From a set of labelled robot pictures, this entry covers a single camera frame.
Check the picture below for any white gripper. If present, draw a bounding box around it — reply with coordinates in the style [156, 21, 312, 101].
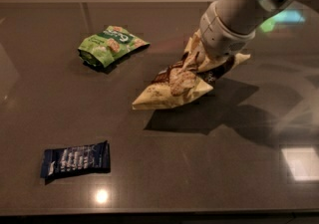
[184, 1, 255, 73]

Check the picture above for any brown sea salt chip bag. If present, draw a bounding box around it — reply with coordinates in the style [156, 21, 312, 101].
[132, 53, 250, 110]

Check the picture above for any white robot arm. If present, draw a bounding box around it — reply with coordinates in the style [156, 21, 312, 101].
[185, 0, 319, 73]

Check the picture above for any green rice chip bag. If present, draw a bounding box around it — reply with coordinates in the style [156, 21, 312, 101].
[78, 26, 150, 68]

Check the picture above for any dark blue snack bar wrapper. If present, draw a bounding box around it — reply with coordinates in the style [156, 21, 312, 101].
[40, 140, 111, 179]

